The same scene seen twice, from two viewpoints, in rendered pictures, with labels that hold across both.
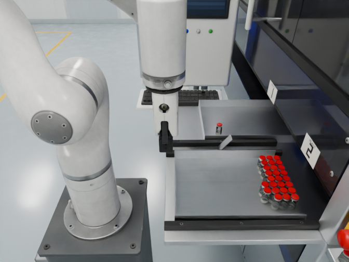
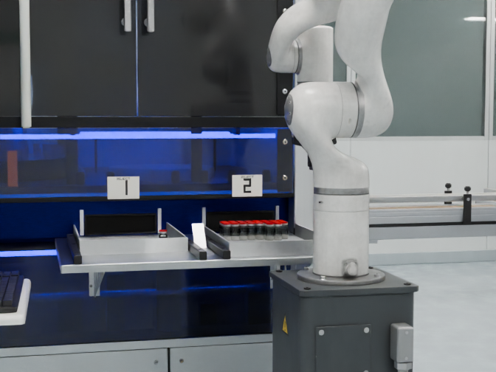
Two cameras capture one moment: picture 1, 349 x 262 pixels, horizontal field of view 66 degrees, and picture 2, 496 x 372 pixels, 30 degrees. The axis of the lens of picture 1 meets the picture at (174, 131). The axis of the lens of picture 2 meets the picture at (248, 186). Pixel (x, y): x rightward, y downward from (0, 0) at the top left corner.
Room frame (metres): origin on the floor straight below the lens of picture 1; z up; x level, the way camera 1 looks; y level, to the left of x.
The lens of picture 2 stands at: (1.12, 2.11, 1.21)
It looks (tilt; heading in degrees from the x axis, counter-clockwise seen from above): 4 degrees down; 257
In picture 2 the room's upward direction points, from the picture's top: straight up
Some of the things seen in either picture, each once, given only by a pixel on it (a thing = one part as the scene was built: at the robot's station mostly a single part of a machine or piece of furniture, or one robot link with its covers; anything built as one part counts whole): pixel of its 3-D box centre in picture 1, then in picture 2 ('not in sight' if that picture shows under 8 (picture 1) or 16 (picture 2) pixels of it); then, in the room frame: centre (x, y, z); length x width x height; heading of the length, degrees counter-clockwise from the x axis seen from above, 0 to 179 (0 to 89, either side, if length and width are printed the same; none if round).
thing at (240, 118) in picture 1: (243, 119); (127, 237); (0.90, -0.28, 0.90); 0.34 x 0.26 x 0.04; 91
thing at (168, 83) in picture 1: (163, 76); not in sight; (0.48, 0.02, 1.27); 0.09 x 0.08 x 0.03; 1
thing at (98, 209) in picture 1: (93, 188); (341, 235); (0.48, 0.21, 0.95); 0.19 x 0.19 x 0.18
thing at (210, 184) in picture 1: (231, 182); (265, 238); (0.56, -0.17, 0.90); 0.34 x 0.26 x 0.04; 90
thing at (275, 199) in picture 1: (268, 180); (255, 231); (0.56, -0.28, 0.90); 0.18 x 0.02 x 0.05; 0
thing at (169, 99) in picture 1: (164, 103); not in sight; (0.49, 0.02, 1.21); 0.10 x 0.08 x 0.11; 1
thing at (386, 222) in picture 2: not in sight; (404, 211); (0.02, -0.55, 0.92); 0.69 x 0.16 x 0.16; 1
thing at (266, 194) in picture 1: (266, 195); (277, 231); (0.50, -0.26, 0.90); 0.02 x 0.02 x 0.05
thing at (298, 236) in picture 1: (232, 152); (196, 249); (0.73, -0.21, 0.87); 0.70 x 0.48 x 0.02; 1
